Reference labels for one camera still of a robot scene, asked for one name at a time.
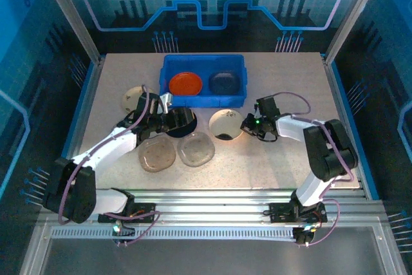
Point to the black plate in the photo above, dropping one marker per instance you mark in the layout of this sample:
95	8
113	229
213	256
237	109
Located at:
180	135

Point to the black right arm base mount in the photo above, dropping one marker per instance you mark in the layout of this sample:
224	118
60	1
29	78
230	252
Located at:
280	212

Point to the dark glass plate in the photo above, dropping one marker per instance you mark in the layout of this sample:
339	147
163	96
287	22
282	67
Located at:
236	89

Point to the orange plate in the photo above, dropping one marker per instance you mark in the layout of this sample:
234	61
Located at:
185	84

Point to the aluminium and blue side rail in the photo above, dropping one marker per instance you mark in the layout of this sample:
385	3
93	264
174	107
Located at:
82	117
338	94

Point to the aluminium front frame rails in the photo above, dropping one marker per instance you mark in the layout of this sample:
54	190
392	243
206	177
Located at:
209	204

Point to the brownish glass plate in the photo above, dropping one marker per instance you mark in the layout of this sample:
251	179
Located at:
156	154

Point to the aluminium frame post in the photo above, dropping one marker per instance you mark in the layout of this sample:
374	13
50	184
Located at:
351	14
71	14

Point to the clear glass plate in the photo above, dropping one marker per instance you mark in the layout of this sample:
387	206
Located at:
196	149

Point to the small controller board with LED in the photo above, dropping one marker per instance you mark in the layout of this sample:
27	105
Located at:
304	234
120	231

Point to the blue plastic bin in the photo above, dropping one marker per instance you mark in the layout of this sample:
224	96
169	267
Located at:
202	101

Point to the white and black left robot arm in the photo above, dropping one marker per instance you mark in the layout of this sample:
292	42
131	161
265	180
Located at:
109	146

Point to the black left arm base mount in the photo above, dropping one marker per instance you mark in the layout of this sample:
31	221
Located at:
106	217

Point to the cream floral plate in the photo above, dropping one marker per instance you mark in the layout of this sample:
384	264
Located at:
130	99

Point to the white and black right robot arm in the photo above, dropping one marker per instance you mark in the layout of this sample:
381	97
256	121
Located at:
289	128

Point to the grey metal front panel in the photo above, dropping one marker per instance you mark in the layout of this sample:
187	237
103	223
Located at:
209	259

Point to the white bowl with black pattern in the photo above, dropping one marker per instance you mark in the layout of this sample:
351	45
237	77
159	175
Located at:
225	123

